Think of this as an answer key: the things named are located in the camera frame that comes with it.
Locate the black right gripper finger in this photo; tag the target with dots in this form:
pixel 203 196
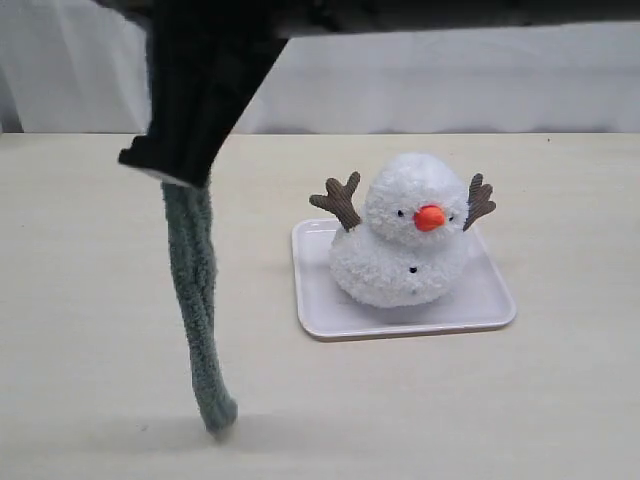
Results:
pixel 197 156

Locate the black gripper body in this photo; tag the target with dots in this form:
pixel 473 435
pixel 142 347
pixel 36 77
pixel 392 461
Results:
pixel 205 61

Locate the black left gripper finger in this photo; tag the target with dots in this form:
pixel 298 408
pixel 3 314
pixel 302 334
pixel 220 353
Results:
pixel 149 156

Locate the white curtain backdrop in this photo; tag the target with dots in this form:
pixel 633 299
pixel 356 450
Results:
pixel 74 67

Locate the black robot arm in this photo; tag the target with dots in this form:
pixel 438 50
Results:
pixel 300 19

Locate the green fuzzy scarf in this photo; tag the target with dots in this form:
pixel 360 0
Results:
pixel 193 267

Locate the white plush snowman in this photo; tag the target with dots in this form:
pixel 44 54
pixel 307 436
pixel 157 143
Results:
pixel 407 244

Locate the white square tray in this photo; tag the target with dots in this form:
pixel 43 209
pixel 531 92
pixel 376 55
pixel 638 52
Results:
pixel 480 301

